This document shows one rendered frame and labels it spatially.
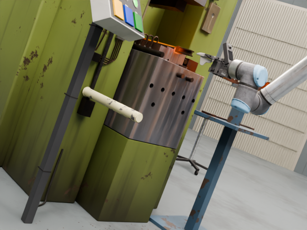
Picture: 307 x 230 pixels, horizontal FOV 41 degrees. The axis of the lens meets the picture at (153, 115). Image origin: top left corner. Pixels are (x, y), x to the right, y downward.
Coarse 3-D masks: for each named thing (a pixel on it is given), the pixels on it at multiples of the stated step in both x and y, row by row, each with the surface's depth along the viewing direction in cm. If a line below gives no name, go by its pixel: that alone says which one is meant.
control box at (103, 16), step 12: (96, 0) 158; (108, 0) 156; (120, 0) 166; (132, 0) 179; (96, 12) 157; (108, 12) 155; (132, 12) 177; (108, 24) 162; (120, 24) 164; (120, 36) 179; (132, 36) 181
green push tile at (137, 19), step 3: (135, 12) 178; (135, 15) 178; (138, 15) 181; (135, 18) 177; (138, 18) 181; (135, 21) 177; (138, 21) 180; (141, 21) 183; (135, 24) 177; (138, 24) 179; (141, 24) 183; (135, 27) 177; (138, 27) 179; (141, 27) 182; (138, 30) 180; (141, 30) 182
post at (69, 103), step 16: (96, 32) 176; (80, 64) 176; (80, 80) 178; (64, 112) 178; (64, 128) 180; (48, 144) 181; (48, 160) 180; (48, 176) 182; (32, 192) 182; (32, 208) 182
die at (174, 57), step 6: (138, 42) 227; (144, 42) 224; (150, 42) 220; (156, 48) 216; (162, 48) 215; (168, 48) 218; (174, 48) 221; (168, 54) 219; (174, 54) 222; (180, 54) 225; (174, 60) 223; (180, 60) 226
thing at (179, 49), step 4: (148, 40) 239; (164, 44) 228; (176, 48) 220; (180, 48) 220; (184, 48) 217; (180, 52) 218; (184, 52) 218; (188, 52) 216; (192, 52) 215; (192, 56) 216
